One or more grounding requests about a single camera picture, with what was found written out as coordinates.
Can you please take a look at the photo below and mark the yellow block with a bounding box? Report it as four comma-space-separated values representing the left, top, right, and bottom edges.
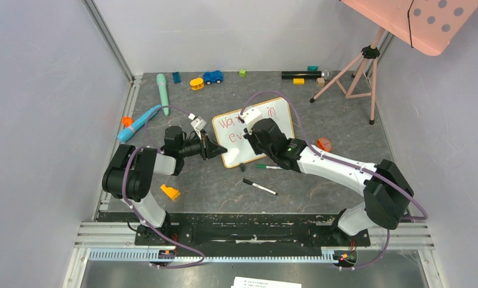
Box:
293, 78, 305, 85

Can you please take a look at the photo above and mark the blue toy crayon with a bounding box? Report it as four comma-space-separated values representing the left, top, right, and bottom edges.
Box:
116, 105, 161, 143

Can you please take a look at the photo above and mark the orange small toy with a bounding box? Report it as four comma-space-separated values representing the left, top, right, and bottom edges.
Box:
121, 116, 134, 127

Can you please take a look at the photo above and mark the mint green toy crayon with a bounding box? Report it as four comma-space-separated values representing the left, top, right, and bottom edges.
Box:
156, 73, 170, 116

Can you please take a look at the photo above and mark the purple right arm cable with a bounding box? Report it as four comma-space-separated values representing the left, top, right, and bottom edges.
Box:
239, 90, 429, 270

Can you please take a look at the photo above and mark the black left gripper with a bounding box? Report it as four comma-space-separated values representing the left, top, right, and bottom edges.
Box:
178, 129, 227, 160

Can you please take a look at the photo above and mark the blue toy car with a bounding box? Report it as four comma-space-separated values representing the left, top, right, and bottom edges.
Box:
203, 70, 224, 85

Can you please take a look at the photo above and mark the green capped marker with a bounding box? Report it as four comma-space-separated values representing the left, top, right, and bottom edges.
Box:
255, 164, 283, 170

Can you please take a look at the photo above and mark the black capped marker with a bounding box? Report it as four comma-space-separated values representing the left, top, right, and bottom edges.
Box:
242, 178, 278, 196

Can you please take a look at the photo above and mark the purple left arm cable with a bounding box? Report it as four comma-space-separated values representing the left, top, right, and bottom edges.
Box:
121, 105, 206, 270

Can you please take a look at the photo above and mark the dark blue block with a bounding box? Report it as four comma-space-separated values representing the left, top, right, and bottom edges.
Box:
172, 71, 182, 83

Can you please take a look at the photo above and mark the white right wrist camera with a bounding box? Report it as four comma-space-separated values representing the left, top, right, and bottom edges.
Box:
239, 106, 263, 134

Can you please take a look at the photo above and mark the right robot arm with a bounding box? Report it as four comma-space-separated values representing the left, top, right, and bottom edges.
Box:
244, 118, 414, 245

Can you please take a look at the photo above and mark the pink perforated panel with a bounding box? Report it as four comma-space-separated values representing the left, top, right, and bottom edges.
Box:
343, 0, 478, 56

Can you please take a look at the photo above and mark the white paper sheet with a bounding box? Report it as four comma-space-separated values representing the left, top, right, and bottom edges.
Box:
230, 277, 302, 288

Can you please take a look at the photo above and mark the orange wedge toy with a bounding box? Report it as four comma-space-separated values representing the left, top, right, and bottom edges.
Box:
160, 184, 181, 201

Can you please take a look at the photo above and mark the wooden block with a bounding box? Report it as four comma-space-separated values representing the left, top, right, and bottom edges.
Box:
315, 77, 327, 88

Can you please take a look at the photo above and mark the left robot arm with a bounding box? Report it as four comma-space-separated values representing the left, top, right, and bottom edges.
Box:
101, 126, 228, 245

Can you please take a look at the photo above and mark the black microphone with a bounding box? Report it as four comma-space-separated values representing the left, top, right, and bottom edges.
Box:
281, 70, 333, 80

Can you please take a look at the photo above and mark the orange lego brick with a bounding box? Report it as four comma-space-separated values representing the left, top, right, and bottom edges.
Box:
317, 137, 332, 152

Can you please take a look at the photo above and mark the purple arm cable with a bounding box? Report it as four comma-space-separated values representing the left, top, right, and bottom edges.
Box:
239, 90, 429, 270
121, 105, 206, 270

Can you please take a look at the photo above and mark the pink tripod stand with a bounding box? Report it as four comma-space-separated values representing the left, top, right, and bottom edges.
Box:
309, 27, 386, 125

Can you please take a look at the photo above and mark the yellow framed whiteboard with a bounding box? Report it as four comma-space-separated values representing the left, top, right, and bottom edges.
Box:
212, 97, 294, 168

